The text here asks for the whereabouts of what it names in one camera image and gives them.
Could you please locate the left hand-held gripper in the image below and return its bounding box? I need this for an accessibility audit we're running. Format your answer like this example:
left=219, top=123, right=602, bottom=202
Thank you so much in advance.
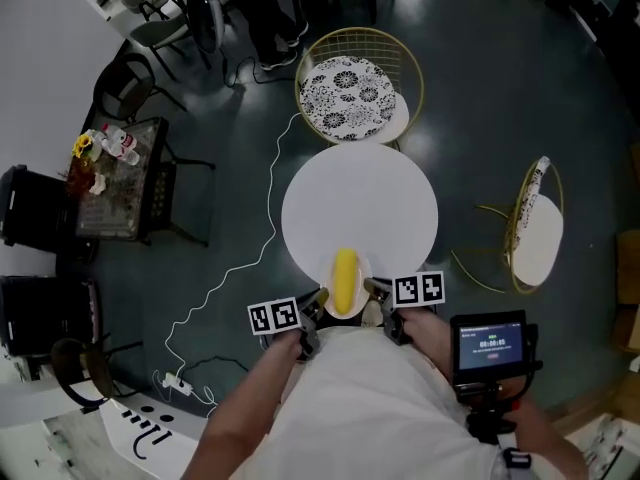
left=247, top=286, right=332, bottom=359

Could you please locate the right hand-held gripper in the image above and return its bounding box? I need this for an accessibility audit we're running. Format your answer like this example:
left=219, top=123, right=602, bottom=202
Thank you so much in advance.
left=363, top=271, right=446, bottom=347

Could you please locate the white plate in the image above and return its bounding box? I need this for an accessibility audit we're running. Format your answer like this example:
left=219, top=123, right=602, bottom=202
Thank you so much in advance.
left=321, top=250, right=374, bottom=321

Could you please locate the yellow corn cob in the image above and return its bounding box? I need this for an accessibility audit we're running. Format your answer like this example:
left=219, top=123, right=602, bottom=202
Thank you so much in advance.
left=332, top=248, right=359, bottom=317

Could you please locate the person's left forearm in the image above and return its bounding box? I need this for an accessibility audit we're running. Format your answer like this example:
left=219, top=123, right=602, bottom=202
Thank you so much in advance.
left=180, top=331, right=304, bottom=480

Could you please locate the person's right forearm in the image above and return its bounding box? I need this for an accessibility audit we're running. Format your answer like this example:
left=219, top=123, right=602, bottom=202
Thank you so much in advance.
left=403, top=309, right=592, bottom=480

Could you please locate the white round table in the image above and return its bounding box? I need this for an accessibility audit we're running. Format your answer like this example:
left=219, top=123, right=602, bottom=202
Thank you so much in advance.
left=280, top=142, right=440, bottom=290

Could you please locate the person's white shirt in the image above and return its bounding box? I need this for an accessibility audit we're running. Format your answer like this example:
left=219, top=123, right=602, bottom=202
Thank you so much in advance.
left=238, top=323, right=504, bottom=480

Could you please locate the white power strip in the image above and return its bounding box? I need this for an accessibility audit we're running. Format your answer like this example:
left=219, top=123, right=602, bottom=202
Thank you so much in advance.
left=161, top=371, right=197, bottom=397

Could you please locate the black and white floral cushion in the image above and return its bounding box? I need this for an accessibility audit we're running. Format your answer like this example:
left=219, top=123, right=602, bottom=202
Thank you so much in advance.
left=299, top=55, right=398, bottom=141

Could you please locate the white board with black marks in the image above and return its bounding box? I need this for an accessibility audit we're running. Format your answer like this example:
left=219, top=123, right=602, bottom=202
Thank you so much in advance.
left=98, top=391, right=219, bottom=470

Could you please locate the black glass-top side table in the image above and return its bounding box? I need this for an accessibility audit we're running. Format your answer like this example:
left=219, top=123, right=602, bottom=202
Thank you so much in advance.
left=73, top=116, right=217, bottom=249

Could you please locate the brown round-back chair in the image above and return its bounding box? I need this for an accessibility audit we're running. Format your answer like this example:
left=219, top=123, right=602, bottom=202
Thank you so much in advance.
left=49, top=336, right=147, bottom=415

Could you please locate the clear plastic bottle red label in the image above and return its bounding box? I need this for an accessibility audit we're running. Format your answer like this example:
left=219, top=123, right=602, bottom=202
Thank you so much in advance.
left=101, top=123, right=138, bottom=152
left=106, top=142, right=142, bottom=166

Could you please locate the dried reddish flower bunch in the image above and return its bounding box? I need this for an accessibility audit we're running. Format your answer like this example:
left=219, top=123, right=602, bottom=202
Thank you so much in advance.
left=63, top=156, right=109, bottom=200

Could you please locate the black box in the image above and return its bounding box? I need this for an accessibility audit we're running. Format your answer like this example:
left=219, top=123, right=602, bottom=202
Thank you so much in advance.
left=0, top=164, right=69, bottom=255
left=0, top=274, right=105, bottom=360

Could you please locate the yellow sunflower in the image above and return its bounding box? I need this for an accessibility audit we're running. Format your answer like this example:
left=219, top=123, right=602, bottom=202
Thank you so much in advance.
left=72, top=129, right=99, bottom=160

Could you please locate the black round-back chair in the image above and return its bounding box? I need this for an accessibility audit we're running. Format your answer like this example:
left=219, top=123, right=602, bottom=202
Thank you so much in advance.
left=93, top=52, right=189, bottom=125

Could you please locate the black office chair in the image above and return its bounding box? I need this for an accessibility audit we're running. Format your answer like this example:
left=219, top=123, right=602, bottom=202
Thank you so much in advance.
left=175, top=0, right=229, bottom=70

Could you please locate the white power cable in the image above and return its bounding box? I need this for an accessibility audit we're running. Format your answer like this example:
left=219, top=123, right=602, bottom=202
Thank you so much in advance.
left=162, top=111, right=304, bottom=420

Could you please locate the black screen device on mount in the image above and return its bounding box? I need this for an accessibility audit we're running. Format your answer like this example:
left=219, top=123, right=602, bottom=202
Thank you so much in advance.
left=448, top=309, right=545, bottom=444

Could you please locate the gold wire chair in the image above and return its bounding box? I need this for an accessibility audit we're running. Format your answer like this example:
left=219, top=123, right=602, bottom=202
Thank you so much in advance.
left=449, top=155, right=566, bottom=296
left=294, top=26, right=426, bottom=150

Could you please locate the black cable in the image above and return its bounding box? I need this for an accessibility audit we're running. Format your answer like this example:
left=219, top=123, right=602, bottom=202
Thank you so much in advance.
left=221, top=55, right=304, bottom=89

